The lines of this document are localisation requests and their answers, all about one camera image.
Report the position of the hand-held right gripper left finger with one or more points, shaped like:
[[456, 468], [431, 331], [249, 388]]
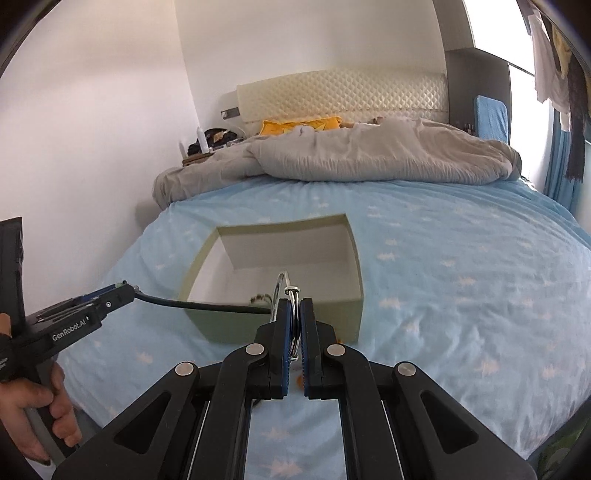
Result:
[[285, 332]]

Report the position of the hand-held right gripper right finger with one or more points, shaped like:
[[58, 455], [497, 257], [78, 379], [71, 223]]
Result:
[[306, 332]]

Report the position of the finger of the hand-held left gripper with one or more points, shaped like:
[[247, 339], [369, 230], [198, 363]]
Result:
[[117, 300], [108, 290]]

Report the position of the silver bangle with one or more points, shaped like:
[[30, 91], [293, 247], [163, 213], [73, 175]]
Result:
[[275, 295]]

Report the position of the black hair stick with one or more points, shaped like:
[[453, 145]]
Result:
[[184, 302]]

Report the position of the pale green cardboard box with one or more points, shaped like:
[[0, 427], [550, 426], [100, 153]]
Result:
[[207, 323]]

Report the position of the person's left hand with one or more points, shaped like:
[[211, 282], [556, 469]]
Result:
[[23, 410]]

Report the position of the wooden nightstand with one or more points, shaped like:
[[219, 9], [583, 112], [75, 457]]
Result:
[[198, 159]]

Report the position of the tall white bottle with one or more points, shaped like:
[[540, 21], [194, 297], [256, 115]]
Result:
[[201, 141]]

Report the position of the grey duvet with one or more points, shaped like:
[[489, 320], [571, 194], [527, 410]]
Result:
[[369, 152]]

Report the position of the cluttered bedside table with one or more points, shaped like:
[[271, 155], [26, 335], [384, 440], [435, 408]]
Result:
[[224, 137]]

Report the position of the yellow pillow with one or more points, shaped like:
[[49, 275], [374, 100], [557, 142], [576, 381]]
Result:
[[281, 127]]

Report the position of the beige plush toy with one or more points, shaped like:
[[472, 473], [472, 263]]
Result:
[[369, 121]]

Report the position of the cream quilted headboard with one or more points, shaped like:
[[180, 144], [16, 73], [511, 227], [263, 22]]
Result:
[[346, 92]]

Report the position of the green patterned cloth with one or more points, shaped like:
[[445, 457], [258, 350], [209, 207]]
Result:
[[561, 452]]

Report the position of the blue cushion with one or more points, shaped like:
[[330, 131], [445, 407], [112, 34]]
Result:
[[491, 120]]

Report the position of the blue curtain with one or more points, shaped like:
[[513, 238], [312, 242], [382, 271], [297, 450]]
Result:
[[556, 170]]

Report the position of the grey cabinet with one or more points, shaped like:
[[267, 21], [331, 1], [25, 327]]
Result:
[[466, 74]]

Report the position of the dark hanging garment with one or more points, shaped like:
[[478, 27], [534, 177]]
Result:
[[576, 129]]

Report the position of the white hanging garment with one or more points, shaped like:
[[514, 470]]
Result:
[[542, 60]]

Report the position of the yellow hanging garment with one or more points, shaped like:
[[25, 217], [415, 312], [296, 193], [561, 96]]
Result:
[[561, 53]]

